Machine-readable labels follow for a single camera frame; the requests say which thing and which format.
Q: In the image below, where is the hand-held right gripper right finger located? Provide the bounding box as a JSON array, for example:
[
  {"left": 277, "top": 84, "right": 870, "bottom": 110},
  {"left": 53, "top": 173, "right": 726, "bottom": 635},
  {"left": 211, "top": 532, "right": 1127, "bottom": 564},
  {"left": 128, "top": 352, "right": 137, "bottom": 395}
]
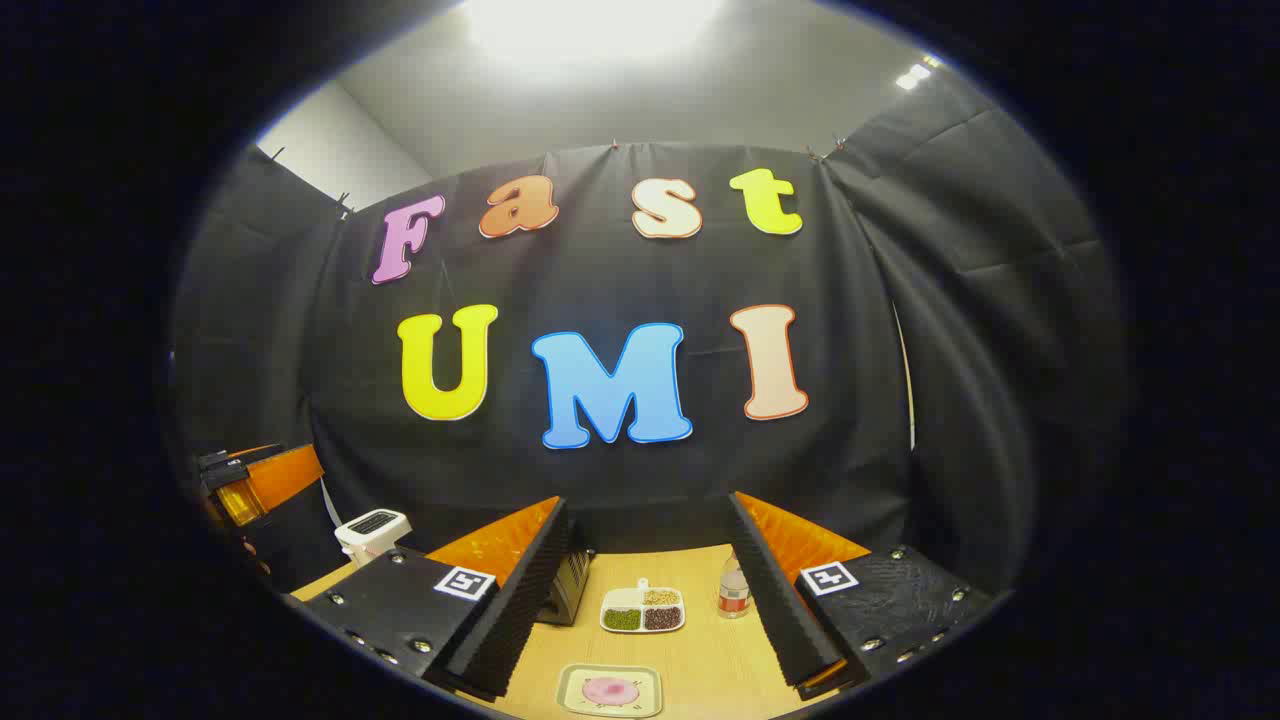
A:
[{"left": 727, "top": 490, "right": 996, "bottom": 701}]

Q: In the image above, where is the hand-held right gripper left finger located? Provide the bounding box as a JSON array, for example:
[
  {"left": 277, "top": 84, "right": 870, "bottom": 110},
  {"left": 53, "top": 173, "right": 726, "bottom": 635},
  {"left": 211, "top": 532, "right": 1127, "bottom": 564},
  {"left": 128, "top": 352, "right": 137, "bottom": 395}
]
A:
[{"left": 300, "top": 495, "right": 571, "bottom": 701}]

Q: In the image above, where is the black electric oven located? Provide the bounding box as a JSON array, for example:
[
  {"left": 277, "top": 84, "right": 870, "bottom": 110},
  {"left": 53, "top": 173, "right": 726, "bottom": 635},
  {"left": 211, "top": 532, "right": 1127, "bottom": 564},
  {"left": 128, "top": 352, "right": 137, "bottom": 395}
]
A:
[{"left": 535, "top": 545, "right": 593, "bottom": 628}]

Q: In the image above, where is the cream square plate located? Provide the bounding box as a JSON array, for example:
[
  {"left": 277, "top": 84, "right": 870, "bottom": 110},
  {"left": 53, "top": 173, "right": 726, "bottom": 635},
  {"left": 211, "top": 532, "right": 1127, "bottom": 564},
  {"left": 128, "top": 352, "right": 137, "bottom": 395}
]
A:
[{"left": 556, "top": 663, "right": 663, "bottom": 719}]

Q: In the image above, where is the clear water bottle red label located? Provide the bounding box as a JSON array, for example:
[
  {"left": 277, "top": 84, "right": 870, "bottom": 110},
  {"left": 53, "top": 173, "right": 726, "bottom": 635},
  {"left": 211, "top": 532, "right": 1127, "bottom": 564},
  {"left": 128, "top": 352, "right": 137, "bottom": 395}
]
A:
[{"left": 718, "top": 548, "right": 752, "bottom": 619}]

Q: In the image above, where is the white divided plate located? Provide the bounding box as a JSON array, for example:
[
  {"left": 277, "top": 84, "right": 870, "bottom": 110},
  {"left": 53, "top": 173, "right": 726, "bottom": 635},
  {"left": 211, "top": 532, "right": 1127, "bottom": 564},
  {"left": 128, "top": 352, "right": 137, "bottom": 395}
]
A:
[{"left": 600, "top": 578, "right": 687, "bottom": 635}]

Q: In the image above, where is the white toaster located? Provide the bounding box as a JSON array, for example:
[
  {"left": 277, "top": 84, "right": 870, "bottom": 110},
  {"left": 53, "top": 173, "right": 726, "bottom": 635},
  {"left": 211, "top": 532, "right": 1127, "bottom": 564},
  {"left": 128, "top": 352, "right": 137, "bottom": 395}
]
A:
[{"left": 335, "top": 509, "right": 413, "bottom": 568}]

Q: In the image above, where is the large ceiling light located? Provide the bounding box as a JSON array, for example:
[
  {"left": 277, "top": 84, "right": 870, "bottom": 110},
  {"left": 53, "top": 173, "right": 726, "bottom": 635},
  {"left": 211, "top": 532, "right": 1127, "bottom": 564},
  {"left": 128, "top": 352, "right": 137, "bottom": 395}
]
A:
[{"left": 460, "top": 0, "right": 723, "bottom": 71}]

